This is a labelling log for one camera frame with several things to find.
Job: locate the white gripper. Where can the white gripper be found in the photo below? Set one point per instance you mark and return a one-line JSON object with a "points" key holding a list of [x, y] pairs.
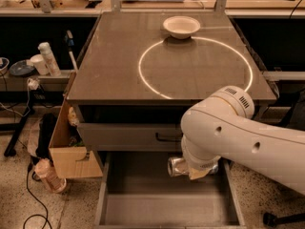
{"points": [[206, 165]]}

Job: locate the silver redbull can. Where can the silver redbull can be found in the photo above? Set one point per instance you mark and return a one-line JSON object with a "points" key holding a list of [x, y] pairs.
{"points": [[178, 166]]}

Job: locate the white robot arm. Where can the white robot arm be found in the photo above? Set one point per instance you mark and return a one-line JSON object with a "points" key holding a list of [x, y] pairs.
{"points": [[222, 126]]}

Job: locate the grey open middle drawer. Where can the grey open middle drawer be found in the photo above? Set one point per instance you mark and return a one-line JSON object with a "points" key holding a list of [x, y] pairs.
{"points": [[137, 193]]}

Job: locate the grey upper drawer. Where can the grey upper drawer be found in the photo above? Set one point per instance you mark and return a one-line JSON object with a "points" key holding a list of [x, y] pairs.
{"points": [[130, 127]]}

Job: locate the grey drawer cabinet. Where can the grey drawer cabinet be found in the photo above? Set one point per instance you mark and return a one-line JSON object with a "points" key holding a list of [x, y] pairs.
{"points": [[133, 60]]}

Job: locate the black chair base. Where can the black chair base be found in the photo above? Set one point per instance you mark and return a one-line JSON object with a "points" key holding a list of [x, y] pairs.
{"points": [[272, 220]]}

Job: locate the cardboard box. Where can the cardboard box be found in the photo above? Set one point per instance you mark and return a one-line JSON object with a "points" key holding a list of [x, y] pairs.
{"points": [[71, 160]]}

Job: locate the clear plastic bottle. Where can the clear plastic bottle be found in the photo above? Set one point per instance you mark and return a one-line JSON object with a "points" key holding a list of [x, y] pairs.
{"points": [[47, 174]]}

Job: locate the white paper bowl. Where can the white paper bowl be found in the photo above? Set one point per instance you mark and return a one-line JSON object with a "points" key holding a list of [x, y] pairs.
{"points": [[181, 27]]}

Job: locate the white spray bottle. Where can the white spray bottle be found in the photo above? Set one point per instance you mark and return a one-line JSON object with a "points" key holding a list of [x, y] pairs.
{"points": [[48, 56]]}

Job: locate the black table leg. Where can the black table leg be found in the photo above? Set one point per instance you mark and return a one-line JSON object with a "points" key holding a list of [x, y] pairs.
{"points": [[15, 129]]}

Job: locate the white power adapter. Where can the white power adapter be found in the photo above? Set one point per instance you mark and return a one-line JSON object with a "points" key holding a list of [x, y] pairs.
{"points": [[33, 84]]}

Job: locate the white paper cup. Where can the white paper cup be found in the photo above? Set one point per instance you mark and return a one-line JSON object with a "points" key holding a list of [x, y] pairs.
{"points": [[39, 64]]}

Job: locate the dark blue plate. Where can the dark blue plate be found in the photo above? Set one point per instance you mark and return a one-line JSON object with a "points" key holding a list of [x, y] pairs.
{"points": [[22, 68]]}

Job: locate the small bowl at edge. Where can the small bowl at edge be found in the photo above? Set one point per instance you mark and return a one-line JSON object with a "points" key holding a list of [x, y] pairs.
{"points": [[4, 63]]}

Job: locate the black drawer handle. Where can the black drawer handle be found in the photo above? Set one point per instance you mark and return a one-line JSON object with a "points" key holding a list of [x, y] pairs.
{"points": [[167, 138]]}

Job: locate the blue handled brush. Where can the blue handled brush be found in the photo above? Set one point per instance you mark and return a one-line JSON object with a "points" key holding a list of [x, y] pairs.
{"points": [[70, 44]]}

